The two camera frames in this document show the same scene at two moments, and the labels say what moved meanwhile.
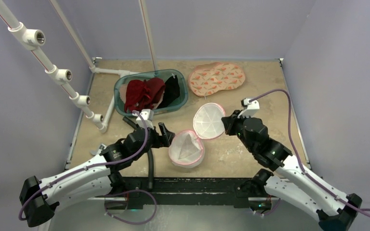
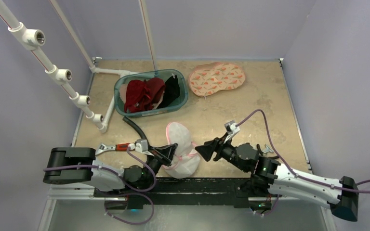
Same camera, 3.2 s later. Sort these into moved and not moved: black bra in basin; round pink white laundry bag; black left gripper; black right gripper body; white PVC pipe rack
Moved: black right gripper body; black left gripper; round pink white laundry bag
Not moved: white PVC pipe rack; black bra in basin
